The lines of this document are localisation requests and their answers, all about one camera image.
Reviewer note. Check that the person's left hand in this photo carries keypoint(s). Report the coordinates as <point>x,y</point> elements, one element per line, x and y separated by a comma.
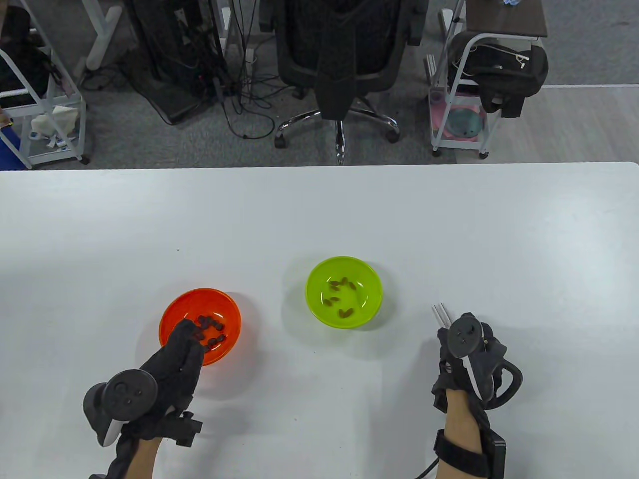
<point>172,369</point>

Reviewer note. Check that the person's right hand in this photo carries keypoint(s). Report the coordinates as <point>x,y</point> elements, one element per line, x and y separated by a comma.
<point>491,349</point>

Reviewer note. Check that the black white handheld controller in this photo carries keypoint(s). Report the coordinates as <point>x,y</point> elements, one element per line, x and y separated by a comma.
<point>467,337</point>
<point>127,394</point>

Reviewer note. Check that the pile of dark raisins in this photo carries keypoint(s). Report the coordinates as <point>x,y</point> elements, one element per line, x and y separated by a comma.
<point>212,329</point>

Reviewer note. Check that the metal tweezers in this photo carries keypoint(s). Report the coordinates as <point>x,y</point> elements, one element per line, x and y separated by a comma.
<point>441,313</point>

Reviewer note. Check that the orange plastic bowl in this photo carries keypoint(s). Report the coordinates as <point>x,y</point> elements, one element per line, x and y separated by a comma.
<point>199,302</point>

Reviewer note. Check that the green plastic bowl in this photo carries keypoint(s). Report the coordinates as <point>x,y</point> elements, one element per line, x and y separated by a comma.
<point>317,294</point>

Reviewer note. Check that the person's right forearm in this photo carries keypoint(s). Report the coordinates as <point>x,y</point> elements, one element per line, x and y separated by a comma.
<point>462,424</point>

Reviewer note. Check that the person's left forearm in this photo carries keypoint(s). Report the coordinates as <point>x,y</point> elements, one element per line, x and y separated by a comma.
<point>142,459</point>

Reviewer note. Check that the white metal cart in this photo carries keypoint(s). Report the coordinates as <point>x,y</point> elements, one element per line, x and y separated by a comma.
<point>457,144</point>
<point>70,102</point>

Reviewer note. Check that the pink teal plastic basin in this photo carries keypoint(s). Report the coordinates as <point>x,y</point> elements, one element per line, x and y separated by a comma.
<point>464,122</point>

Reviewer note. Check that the white plastic bag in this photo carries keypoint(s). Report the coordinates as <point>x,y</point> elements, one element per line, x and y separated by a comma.
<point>52,122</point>

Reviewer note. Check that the black backpack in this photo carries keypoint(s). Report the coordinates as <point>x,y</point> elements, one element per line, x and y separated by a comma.
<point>499,75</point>

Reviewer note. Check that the black computer tower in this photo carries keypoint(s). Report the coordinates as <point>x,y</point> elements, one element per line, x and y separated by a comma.
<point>169,50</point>

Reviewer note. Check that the white power strip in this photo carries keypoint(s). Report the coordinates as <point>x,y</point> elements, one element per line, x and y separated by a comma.
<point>249,52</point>

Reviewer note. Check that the white desk leg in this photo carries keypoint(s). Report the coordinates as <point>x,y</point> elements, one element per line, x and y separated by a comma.
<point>100,35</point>
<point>449,20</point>

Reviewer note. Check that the brown wooden side table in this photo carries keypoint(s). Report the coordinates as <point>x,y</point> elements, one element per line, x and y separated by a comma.
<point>504,17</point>

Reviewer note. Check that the black office chair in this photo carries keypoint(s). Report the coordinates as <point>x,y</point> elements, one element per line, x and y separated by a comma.
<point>337,50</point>

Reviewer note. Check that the black bag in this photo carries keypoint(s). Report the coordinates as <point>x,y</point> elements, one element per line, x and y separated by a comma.
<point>20,60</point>

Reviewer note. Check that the black wrist camera unit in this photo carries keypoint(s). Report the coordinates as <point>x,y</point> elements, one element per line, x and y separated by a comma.
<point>117,459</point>
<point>474,459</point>

